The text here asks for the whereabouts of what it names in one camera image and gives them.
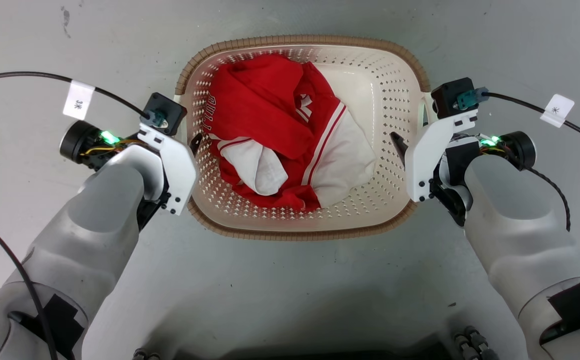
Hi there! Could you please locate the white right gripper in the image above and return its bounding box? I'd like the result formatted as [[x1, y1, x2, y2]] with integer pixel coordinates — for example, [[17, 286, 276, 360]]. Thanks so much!
[[390, 109, 480, 203]]

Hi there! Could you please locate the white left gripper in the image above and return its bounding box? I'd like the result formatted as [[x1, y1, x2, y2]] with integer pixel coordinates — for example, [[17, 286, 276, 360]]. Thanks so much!
[[137, 123, 203, 217]]

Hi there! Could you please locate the cream laundry basket brown rim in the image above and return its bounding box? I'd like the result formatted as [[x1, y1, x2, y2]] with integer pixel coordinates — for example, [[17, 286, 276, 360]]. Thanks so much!
[[174, 34, 433, 242]]

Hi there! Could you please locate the red and white garment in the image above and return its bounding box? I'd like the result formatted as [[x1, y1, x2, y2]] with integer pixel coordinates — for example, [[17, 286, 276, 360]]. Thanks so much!
[[205, 54, 377, 213]]

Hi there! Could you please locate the white left cable tag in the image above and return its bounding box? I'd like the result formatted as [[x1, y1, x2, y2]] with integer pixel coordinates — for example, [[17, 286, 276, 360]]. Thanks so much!
[[62, 80, 96, 121]]

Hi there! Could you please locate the white cable tag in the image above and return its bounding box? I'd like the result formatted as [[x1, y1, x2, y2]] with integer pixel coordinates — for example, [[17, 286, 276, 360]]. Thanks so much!
[[62, 80, 96, 121], [540, 93, 576, 129]]

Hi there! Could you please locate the black right camera cable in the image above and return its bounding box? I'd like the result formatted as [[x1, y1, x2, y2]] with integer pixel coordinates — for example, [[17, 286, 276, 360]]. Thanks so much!
[[484, 91, 580, 152]]

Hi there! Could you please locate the black camera cable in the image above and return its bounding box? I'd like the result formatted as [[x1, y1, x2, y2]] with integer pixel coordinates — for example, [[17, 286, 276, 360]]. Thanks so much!
[[484, 91, 580, 152], [0, 71, 151, 122]]

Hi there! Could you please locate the white right cable tag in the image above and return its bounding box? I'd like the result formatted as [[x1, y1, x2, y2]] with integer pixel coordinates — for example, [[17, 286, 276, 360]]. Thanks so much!
[[540, 93, 576, 129]]

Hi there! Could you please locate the twisted black right arm cable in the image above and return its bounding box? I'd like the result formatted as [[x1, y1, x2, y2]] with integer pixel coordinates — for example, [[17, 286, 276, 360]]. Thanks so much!
[[524, 166, 572, 233]]

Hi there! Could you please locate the black left camera cable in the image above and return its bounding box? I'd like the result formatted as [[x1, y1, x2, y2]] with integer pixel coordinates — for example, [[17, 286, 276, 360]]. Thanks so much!
[[0, 71, 151, 122]]

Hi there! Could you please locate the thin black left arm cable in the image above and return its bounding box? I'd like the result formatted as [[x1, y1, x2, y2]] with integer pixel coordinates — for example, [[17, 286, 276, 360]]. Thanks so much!
[[0, 207, 61, 360]]

